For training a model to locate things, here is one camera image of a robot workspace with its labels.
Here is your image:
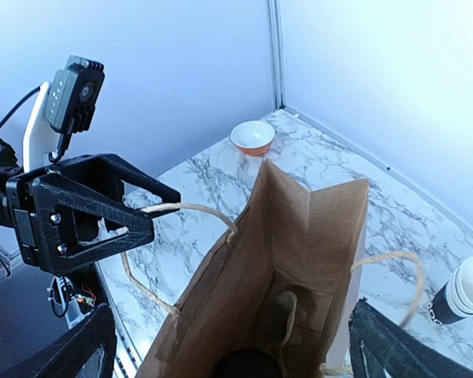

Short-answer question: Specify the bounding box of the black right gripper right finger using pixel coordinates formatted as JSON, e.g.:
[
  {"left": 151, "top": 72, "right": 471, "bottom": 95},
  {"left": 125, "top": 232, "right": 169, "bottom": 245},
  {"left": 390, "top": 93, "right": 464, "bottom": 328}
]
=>
[{"left": 348, "top": 299, "right": 473, "bottom": 378}]

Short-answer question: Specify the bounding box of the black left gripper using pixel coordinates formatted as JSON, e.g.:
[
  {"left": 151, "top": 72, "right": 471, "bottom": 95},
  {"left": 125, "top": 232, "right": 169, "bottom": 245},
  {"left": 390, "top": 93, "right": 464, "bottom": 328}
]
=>
[{"left": 0, "top": 136, "right": 181, "bottom": 276}]

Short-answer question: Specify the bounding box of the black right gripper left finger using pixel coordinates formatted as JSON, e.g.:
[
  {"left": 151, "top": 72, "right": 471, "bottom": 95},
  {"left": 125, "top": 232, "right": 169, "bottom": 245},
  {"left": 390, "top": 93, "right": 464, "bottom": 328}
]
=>
[{"left": 7, "top": 305, "right": 117, "bottom": 377}]

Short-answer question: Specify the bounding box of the brown paper bag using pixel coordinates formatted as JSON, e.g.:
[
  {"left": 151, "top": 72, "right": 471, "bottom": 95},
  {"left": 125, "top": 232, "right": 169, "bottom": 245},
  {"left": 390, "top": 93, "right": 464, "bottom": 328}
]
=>
[{"left": 137, "top": 161, "right": 370, "bottom": 377}]

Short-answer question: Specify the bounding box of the black takeout coffee cup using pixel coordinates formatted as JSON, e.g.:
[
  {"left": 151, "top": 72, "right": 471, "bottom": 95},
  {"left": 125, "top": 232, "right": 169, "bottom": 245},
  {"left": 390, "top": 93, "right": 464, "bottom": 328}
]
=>
[{"left": 212, "top": 349, "right": 283, "bottom": 378}]

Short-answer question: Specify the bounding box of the stack of black paper cups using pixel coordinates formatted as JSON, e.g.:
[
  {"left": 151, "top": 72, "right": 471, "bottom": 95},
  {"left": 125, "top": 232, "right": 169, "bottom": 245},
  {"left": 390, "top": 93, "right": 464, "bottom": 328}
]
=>
[{"left": 427, "top": 257, "right": 473, "bottom": 326}]

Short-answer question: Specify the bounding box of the orange white bowl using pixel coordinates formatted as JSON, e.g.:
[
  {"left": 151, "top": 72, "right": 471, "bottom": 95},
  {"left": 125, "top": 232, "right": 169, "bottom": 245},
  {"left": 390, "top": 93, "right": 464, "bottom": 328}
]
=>
[{"left": 229, "top": 120, "right": 276, "bottom": 157}]

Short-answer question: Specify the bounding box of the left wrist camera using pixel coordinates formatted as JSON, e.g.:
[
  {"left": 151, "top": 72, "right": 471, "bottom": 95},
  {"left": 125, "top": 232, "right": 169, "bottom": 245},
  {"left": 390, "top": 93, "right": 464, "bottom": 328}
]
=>
[{"left": 23, "top": 55, "right": 105, "bottom": 172}]

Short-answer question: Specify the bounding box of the aluminium frame post left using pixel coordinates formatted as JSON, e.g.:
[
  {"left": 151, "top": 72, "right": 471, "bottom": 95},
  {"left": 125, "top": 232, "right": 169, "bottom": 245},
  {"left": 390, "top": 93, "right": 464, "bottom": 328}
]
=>
[{"left": 266, "top": 0, "right": 286, "bottom": 109}]

